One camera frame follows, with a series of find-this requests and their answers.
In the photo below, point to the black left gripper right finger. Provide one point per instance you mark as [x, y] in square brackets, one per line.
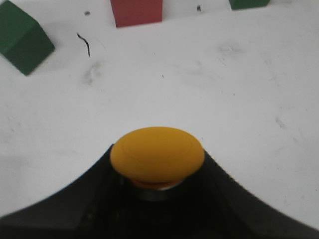
[209, 204]

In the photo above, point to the dark green block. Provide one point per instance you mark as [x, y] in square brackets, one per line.
[23, 42]

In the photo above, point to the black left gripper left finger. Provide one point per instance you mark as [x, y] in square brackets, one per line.
[91, 207]

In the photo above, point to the green cube block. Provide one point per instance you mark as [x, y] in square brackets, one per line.
[247, 4]

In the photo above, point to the pink cube block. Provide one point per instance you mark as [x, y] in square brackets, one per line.
[136, 12]

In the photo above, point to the yellow push button switch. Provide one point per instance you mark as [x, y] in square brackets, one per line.
[157, 160]

